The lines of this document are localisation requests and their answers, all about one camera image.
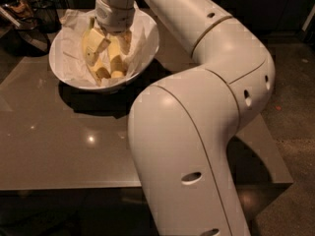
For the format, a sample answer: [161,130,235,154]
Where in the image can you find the white crumpled paper liner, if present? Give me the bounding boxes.
[51,10,158,90]

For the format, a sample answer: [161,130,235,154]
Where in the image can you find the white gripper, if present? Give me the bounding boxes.
[84,0,135,66]

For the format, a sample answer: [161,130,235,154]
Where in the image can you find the dark kitchen appliance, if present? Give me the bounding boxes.
[0,0,50,57]

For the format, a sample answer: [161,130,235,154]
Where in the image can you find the white bowl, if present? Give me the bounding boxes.
[49,9,159,92]

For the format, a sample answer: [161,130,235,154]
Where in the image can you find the yellow banana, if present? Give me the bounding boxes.
[82,17,110,87]
[107,35,126,79]

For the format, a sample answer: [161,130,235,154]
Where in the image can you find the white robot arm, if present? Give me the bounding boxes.
[95,0,275,236]

